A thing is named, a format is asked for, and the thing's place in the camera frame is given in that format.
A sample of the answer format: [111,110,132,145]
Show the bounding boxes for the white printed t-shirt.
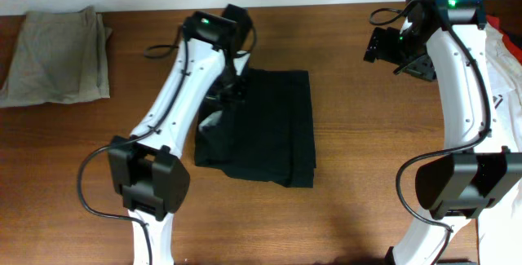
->
[477,24,521,265]

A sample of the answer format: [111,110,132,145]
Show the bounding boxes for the red garment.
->
[486,15,521,63]

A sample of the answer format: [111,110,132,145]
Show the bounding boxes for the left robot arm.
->
[108,4,255,264]

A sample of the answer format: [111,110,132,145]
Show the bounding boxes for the folded beige shorts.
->
[1,6,112,108]

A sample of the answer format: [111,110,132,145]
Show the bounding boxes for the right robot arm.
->
[364,0,521,264]

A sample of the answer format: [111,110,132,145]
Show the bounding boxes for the black shorts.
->
[194,68,316,188]

